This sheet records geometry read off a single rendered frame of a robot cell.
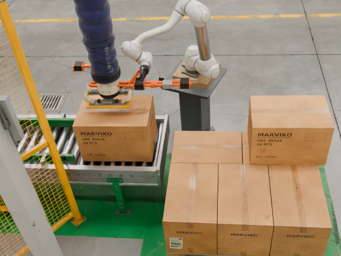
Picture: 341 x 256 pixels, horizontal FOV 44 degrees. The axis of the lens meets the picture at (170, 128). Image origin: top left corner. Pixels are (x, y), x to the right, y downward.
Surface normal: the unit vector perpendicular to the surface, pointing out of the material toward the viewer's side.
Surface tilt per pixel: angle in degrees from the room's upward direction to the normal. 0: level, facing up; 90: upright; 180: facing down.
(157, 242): 0
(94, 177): 90
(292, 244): 90
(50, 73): 0
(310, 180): 0
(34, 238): 90
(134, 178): 90
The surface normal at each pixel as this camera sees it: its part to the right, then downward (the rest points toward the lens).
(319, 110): -0.07, -0.75
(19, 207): -0.10, 0.66
